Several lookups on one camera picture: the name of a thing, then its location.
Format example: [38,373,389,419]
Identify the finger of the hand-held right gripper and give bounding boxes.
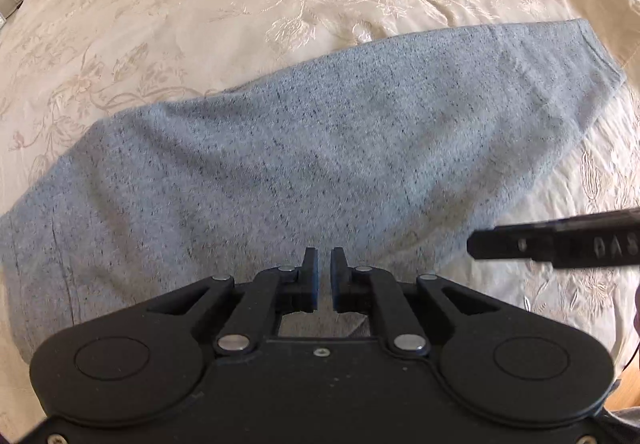
[467,221,557,263]

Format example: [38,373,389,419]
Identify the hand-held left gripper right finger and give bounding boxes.
[330,247,502,358]

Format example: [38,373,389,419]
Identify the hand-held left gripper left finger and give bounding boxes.
[145,247,319,358]

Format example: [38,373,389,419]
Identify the grey speckled pants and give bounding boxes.
[0,18,627,365]

